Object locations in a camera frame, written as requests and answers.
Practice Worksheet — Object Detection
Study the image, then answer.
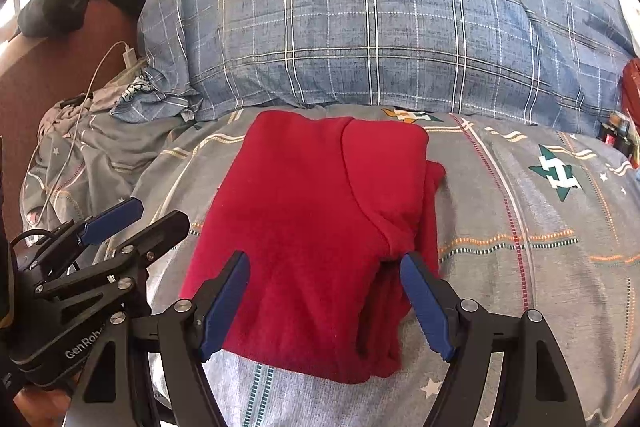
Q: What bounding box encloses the white charger cable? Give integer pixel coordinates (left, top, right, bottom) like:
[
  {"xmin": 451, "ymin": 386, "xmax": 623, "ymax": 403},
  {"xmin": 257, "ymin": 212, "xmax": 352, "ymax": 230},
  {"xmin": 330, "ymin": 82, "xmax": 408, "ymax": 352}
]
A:
[{"xmin": 40, "ymin": 42, "xmax": 146, "ymax": 228}]

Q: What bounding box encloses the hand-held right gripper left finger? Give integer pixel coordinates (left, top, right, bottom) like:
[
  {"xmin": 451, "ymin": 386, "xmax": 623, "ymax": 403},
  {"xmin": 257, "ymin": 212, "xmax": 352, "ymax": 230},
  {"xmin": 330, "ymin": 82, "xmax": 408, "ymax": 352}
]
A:
[{"xmin": 65, "ymin": 249, "xmax": 251, "ymax": 427}]

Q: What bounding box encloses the red object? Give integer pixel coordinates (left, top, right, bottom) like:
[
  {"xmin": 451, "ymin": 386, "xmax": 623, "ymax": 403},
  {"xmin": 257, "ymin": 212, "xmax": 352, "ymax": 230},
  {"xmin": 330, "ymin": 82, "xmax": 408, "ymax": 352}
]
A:
[{"xmin": 620, "ymin": 57, "xmax": 640, "ymax": 120}]

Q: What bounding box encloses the brown headboard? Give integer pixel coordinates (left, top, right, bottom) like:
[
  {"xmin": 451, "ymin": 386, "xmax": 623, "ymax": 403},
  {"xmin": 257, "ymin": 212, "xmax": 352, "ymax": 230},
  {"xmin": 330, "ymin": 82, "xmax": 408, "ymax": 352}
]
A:
[{"xmin": 0, "ymin": 0, "xmax": 146, "ymax": 218}]

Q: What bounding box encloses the grey star-print bedsheet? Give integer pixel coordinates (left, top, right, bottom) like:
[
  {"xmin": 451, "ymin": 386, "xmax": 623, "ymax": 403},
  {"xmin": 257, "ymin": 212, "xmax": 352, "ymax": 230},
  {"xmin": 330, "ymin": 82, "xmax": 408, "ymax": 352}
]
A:
[{"xmin": 20, "ymin": 82, "xmax": 640, "ymax": 427}]

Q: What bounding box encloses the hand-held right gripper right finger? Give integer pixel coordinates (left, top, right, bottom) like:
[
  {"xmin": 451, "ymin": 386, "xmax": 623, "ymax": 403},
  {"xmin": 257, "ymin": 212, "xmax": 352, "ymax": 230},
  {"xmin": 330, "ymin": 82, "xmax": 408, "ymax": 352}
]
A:
[{"xmin": 400, "ymin": 252, "xmax": 586, "ymax": 427}]

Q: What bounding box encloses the small dark container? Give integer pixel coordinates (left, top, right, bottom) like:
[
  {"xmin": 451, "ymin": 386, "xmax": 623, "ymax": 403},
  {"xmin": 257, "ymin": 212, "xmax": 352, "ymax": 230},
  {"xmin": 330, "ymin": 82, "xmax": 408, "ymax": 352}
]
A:
[{"xmin": 597, "ymin": 111, "xmax": 633, "ymax": 152}]

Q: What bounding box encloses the red hoodie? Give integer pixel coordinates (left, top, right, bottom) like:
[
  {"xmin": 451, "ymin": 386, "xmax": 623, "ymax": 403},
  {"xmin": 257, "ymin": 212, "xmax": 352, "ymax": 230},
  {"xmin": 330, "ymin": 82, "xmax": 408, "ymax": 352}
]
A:
[{"xmin": 179, "ymin": 109, "xmax": 447, "ymax": 384}]

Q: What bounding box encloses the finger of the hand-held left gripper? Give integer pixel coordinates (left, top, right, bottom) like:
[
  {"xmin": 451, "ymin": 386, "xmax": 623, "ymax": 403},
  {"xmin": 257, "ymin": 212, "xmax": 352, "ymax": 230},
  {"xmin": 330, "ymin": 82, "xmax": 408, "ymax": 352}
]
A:
[
  {"xmin": 20, "ymin": 198, "xmax": 146, "ymax": 278},
  {"xmin": 32, "ymin": 209, "xmax": 191, "ymax": 308}
]

